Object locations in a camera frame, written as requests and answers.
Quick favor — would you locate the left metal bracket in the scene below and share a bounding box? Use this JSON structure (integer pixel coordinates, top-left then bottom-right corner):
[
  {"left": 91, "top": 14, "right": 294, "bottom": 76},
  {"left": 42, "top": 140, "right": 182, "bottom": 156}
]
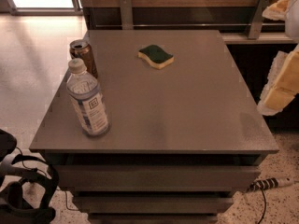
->
[{"left": 120, "top": 0, "right": 134, "bottom": 30}]

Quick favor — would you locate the metal bracket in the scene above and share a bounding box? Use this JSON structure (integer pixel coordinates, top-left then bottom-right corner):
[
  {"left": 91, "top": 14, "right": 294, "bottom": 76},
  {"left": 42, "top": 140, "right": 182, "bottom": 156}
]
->
[
  {"left": 246, "top": 0, "right": 273, "bottom": 40},
  {"left": 120, "top": 0, "right": 134, "bottom": 30}
]

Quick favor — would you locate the black vr headset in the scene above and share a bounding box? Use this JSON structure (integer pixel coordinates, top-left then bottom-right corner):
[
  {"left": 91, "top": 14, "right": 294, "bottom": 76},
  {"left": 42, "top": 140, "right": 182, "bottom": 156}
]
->
[{"left": 0, "top": 130, "right": 59, "bottom": 224}]

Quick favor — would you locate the brown aluminium drink can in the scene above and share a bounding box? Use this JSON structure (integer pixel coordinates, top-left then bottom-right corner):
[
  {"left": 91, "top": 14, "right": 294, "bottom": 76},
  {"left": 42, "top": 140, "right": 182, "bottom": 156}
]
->
[{"left": 69, "top": 39, "right": 98, "bottom": 78}]

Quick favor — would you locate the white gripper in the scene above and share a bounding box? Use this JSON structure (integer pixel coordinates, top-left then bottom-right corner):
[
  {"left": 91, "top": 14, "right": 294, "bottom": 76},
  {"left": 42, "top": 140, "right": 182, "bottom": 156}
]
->
[{"left": 257, "top": 0, "right": 299, "bottom": 116}]

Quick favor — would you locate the right metal bracket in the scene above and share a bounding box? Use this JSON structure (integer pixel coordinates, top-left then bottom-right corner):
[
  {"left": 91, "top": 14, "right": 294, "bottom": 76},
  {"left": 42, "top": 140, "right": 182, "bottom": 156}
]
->
[{"left": 246, "top": 0, "right": 273, "bottom": 40}]

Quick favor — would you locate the black white striped cable plug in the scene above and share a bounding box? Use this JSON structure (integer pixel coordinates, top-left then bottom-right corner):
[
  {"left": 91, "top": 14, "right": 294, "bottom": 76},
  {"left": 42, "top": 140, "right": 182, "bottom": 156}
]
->
[{"left": 247, "top": 176, "right": 295, "bottom": 193}]

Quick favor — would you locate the grey drawer cabinet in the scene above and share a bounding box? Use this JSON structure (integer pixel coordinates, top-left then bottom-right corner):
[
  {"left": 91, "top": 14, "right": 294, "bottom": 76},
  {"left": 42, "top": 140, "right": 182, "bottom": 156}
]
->
[{"left": 31, "top": 30, "right": 278, "bottom": 224}]

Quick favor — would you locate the green and yellow sponge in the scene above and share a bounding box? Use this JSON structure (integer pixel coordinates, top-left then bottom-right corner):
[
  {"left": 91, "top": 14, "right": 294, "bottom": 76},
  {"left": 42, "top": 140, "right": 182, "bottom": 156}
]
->
[{"left": 137, "top": 45, "right": 174, "bottom": 70}]

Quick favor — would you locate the thin black floor cable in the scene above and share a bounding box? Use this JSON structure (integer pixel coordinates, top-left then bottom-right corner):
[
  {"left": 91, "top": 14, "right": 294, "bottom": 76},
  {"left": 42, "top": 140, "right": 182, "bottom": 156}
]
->
[{"left": 257, "top": 187, "right": 268, "bottom": 224}]

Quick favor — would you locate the clear plastic water bottle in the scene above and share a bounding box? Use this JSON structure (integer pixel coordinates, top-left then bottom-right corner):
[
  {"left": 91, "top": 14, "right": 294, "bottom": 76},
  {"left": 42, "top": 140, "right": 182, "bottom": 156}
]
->
[{"left": 66, "top": 58, "right": 109, "bottom": 135}]

